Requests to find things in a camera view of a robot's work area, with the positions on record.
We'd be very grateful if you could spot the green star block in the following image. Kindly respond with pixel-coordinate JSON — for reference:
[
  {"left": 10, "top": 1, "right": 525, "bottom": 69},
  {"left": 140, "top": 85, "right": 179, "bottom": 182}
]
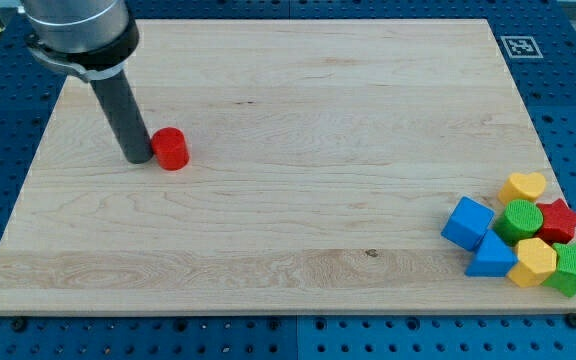
[{"left": 542, "top": 242, "right": 576, "bottom": 298}]

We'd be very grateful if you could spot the red star block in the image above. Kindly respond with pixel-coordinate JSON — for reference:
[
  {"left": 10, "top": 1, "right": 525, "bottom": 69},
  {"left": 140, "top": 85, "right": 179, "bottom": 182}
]
[{"left": 535, "top": 198, "right": 576, "bottom": 245}]

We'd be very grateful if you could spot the wooden board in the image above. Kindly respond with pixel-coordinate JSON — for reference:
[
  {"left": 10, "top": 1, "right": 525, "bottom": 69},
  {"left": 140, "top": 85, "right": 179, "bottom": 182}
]
[{"left": 0, "top": 19, "right": 576, "bottom": 317}]

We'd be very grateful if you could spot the green cylinder block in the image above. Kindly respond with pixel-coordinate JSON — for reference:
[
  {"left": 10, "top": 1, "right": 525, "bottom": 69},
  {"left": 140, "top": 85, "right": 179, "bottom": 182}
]
[{"left": 492, "top": 199, "right": 544, "bottom": 247}]

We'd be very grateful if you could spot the white fiducial marker tag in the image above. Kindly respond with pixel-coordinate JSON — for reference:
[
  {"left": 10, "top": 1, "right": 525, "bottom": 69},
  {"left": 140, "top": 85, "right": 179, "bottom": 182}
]
[{"left": 501, "top": 35, "right": 543, "bottom": 59}]

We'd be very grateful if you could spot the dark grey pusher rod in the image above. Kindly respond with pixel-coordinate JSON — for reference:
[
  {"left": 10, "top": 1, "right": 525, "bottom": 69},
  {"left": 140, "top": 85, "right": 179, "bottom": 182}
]
[{"left": 91, "top": 70, "right": 153, "bottom": 164}]

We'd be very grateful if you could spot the blue triangle block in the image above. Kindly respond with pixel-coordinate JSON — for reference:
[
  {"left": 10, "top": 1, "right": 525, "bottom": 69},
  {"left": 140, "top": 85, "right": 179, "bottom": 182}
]
[{"left": 465, "top": 230, "right": 518, "bottom": 277}]

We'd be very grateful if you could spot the yellow heart block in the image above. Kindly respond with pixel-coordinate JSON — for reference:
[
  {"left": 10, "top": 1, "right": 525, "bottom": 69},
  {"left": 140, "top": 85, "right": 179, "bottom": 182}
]
[{"left": 497, "top": 172, "right": 547, "bottom": 205}]

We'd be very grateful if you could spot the red cylinder block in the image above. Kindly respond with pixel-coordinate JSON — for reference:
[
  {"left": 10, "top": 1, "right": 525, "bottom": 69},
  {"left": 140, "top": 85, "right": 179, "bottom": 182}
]
[{"left": 151, "top": 127, "right": 190, "bottom": 171}]

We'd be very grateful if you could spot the blue cube block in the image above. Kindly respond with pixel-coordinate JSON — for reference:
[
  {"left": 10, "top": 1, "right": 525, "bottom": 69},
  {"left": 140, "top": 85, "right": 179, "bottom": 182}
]
[{"left": 441, "top": 196, "right": 494, "bottom": 251}]

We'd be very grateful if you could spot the yellow hexagon block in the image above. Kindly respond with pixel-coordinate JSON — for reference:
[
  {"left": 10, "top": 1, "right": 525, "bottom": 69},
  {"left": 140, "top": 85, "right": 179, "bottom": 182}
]
[{"left": 506, "top": 238, "right": 557, "bottom": 288}]

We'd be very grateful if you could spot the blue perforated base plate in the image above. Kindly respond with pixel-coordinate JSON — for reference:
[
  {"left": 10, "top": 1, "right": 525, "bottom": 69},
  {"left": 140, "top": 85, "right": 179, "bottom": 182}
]
[{"left": 0, "top": 0, "right": 576, "bottom": 359}]

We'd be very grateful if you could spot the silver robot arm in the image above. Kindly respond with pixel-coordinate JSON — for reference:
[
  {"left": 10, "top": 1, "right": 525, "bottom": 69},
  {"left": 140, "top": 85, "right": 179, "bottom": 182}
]
[{"left": 0, "top": 0, "right": 153, "bottom": 164}]

